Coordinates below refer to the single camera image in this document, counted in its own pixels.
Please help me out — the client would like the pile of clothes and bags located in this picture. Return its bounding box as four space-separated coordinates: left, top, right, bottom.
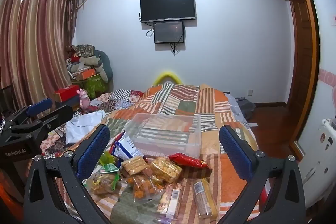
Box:
67 56 108 83

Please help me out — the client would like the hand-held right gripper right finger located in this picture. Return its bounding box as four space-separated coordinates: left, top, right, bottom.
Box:
219 125 314 224

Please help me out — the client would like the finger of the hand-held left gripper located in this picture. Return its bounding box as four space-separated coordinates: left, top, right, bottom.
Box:
6 97 53 125
11 105 74 141

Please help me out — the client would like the floral fabric bag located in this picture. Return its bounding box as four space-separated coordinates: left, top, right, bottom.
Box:
71 44 95 56

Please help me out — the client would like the long cream biscuit packet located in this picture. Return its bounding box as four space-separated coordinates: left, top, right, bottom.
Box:
156 182 184 218

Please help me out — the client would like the dark grey box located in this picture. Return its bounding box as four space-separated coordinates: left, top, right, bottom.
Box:
59 98 82 110

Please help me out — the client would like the wooden door frame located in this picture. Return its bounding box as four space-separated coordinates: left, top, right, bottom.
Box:
287 0 321 159

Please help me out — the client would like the green floral box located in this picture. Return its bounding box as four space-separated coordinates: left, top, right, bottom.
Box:
84 76 108 98

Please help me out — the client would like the orange striped patchwork quilt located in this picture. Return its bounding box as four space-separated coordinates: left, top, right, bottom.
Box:
39 82 271 224

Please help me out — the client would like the square cracker packet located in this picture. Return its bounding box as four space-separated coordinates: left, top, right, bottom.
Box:
121 156 149 176

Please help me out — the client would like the white appliance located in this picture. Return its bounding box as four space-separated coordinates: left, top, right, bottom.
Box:
322 118 336 147

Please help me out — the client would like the yellow hoop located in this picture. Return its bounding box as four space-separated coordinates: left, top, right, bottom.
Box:
153 70 184 85

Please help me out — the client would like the grey green cushion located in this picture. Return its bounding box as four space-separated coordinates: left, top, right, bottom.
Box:
94 50 113 83

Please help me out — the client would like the clear bag of orange snacks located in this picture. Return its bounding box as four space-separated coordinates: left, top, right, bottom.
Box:
126 174 164 201

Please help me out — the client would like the red snack packet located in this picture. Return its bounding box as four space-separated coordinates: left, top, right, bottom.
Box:
168 153 213 170

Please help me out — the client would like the person's left forearm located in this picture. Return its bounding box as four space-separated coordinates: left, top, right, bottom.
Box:
0 169 25 214

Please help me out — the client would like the pink plush toy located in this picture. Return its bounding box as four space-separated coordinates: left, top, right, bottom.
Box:
77 88 91 109

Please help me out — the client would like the long yellow wafer packet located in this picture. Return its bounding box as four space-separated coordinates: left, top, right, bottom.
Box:
192 178 218 219

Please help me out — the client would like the red box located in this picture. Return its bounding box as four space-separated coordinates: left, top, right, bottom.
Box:
54 85 82 102

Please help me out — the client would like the black monitor cable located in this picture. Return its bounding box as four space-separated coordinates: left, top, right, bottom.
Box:
169 42 185 56

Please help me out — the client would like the black wall television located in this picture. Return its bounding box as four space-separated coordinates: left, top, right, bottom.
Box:
140 0 197 24

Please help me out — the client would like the striped pink curtain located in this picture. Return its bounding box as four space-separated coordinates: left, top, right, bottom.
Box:
0 0 84 111

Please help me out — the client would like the checkered floral blanket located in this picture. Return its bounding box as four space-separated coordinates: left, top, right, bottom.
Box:
39 89 143 159

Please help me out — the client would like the blue white snack packet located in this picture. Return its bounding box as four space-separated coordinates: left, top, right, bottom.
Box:
112 132 143 161

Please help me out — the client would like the clear plastic container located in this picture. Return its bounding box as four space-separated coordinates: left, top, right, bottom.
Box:
125 112 202 159

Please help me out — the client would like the grey backpack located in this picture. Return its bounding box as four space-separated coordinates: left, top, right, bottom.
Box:
235 97 256 121

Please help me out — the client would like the orange cardboard box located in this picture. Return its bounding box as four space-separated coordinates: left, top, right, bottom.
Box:
75 69 96 81

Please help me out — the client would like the green white snack packet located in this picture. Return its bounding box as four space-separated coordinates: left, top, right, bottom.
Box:
98 164 120 174

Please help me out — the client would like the round cracker packet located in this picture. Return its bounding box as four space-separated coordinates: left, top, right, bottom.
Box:
150 157 183 184

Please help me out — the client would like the white cloth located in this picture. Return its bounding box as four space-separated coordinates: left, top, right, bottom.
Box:
66 110 107 144

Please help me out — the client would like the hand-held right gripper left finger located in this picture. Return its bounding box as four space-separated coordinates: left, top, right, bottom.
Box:
23 124 111 224

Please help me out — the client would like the small black monitor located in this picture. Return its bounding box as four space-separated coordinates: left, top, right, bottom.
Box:
154 21 185 44

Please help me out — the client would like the clear bag of brown bread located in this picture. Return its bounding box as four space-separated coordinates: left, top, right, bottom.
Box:
84 173 121 195

